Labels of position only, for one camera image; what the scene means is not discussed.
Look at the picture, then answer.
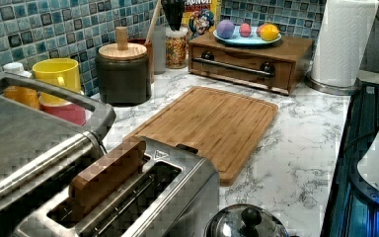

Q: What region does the stainless steel two-slot toaster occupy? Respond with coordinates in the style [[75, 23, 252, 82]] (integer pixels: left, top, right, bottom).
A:
[[14, 137, 220, 237]]

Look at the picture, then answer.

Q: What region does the yellow plastic cup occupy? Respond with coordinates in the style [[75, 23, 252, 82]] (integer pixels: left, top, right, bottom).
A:
[[33, 58, 81, 93]]

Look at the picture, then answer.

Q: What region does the slice of toast bread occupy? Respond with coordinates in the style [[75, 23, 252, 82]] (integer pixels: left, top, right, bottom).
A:
[[69, 138, 146, 221]]

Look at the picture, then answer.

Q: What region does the wooden utensil handle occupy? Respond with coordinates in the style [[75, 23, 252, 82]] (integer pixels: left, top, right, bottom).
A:
[[145, 0, 162, 44]]

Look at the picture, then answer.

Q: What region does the steel paper towel holder base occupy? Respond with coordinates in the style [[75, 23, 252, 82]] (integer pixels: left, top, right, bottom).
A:
[[304, 72, 362, 96]]

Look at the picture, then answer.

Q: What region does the stainless steel toaster oven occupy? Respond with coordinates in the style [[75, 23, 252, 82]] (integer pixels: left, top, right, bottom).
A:
[[0, 72, 115, 237]]

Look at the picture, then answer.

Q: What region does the red plastic cup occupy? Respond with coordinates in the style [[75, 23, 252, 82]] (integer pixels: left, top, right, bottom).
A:
[[38, 98, 86, 125]]

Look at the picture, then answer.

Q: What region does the small plush strawberry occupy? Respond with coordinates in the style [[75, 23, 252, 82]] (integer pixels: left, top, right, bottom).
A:
[[239, 23, 252, 38]]

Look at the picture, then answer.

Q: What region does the light blue plate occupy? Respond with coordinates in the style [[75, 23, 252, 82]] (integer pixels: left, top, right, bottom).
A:
[[213, 26, 282, 46]]

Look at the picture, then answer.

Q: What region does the yellow plush lemon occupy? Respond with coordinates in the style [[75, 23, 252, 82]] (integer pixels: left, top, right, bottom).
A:
[[260, 24, 279, 41]]

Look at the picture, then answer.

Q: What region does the orange bottle with white cap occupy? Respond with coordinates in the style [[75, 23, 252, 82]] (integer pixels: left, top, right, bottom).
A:
[[3, 62, 40, 110]]

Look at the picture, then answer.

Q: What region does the black utensils bundle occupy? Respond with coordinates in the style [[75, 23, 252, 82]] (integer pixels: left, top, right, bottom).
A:
[[161, 0, 185, 31]]

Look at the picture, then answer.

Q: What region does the bamboo cutting board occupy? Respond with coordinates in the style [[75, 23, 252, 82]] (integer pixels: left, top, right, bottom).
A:
[[130, 86, 278, 187]]

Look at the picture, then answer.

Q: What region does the black cable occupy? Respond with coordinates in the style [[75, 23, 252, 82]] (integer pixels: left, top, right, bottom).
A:
[[342, 129, 378, 152]]

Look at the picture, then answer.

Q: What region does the black canister with wooden lid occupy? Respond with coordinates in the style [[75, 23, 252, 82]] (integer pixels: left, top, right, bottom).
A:
[[95, 27, 151, 106]]

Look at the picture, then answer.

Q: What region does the purple plush fruit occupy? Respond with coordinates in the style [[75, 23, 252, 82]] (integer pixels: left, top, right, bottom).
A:
[[216, 20, 235, 39]]

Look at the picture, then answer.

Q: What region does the frosted translucent cup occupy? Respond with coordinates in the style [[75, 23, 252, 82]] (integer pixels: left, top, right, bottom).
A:
[[152, 26, 166, 75]]

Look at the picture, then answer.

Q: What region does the clear cereal jar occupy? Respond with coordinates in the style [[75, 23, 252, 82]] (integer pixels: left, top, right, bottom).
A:
[[166, 27, 188, 69]]

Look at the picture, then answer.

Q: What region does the paper towel roll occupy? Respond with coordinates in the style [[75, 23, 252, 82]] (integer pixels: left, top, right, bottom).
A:
[[311, 0, 379, 88]]

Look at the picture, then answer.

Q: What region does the wooden drawer box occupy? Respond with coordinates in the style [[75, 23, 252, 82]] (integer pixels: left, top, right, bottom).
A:
[[189, 33, 314, 95]]

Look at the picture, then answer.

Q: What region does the steel pot lid with knob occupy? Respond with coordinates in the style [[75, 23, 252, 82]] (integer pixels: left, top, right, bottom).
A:
[[204, 203, 289, 237]]

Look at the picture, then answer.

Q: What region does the yellow cereal box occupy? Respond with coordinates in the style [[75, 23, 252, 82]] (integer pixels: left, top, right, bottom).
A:
[[182, 0, 221, 40]]

